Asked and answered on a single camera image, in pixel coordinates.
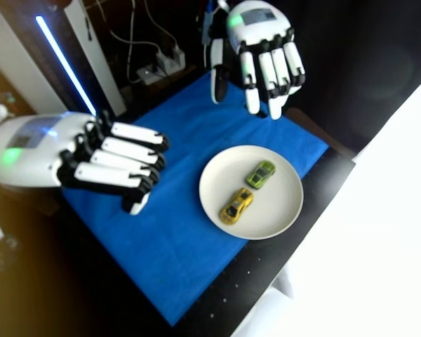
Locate white charger block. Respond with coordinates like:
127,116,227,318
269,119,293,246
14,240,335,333
155,46,186,75

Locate white sheet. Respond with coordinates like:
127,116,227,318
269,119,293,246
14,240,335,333
229,66,421,337

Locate white round plate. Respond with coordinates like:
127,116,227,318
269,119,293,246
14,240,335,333
199,145,305,241

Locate green toy car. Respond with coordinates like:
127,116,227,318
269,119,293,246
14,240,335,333
245,160,277,190

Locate glowing light bar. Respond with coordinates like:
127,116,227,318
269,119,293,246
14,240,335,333
34,15,98,117

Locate yellow toy car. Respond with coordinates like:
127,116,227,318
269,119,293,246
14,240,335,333
219,187,255,225

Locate white upright panel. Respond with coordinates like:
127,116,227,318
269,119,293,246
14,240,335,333
63,0,127,117

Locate white cable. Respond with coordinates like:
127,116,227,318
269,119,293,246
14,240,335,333
107,26,180,53
143,0,180,48

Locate blue cloth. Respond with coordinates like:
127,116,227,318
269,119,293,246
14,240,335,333
61,72,330,327

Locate white power strip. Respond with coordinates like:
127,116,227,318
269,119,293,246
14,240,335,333
136,64,170,86

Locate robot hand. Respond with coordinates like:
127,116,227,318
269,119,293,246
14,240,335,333
209,0,307,121
0,110,171,216

